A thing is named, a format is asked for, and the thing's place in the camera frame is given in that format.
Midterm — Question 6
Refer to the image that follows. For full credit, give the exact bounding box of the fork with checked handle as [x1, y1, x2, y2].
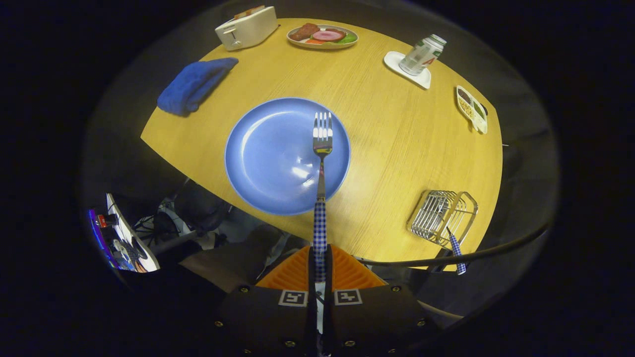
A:
[312, 112, 334, 283]

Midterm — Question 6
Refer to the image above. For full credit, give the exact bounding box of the white divided bean dish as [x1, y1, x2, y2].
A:
[455, 85, 489, 135]

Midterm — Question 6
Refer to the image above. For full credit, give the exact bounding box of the brown toast slice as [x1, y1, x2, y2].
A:
[233, 5, 266, 20]

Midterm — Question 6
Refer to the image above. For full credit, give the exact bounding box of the thick black cable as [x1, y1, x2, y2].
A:
[355, 218, 551, 268]

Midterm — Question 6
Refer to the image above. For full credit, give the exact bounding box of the computer monitor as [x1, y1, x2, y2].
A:
[88, 193, 161, 273]

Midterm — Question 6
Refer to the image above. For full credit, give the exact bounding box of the spoon with checked handle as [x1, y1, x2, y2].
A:
[444, 226, 468, 276]

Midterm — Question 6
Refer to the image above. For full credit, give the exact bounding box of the metal wire cutlery rack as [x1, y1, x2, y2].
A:
[407, 190, 479, 251]

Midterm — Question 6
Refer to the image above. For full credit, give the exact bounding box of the white square coaster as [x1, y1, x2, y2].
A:
[383, 51, 432, 90]

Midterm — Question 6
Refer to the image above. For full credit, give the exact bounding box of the black office chair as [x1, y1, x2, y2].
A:
[144, 181, 234, 248]

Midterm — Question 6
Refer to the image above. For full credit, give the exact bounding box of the blue folded cloth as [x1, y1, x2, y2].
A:
[157, 57, 240, 118]

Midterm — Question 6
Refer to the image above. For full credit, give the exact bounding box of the brown meat piece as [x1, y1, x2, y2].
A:
[290, 23, 320, 41]

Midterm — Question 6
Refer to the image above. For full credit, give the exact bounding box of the blue round plate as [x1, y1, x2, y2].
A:
[224, 97, 352, 216]

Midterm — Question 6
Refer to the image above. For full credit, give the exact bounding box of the white oval food plate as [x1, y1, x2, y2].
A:
[286, 23, 359, 50]

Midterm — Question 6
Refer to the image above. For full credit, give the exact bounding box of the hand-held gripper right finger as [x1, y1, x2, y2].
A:
[325, 244, 440, 357]

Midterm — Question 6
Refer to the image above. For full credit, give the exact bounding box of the person's tan trouser leg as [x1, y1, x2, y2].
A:
[179, 226, 303, 293]

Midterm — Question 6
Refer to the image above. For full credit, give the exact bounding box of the thin grey cable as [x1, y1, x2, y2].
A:
[417, 300, 464, 320]

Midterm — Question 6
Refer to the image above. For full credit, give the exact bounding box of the white toaster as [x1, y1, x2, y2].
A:
[214, 5, 279, 52]

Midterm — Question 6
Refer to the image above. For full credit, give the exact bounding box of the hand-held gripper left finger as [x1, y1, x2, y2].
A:
[213, 244, 318, 357]

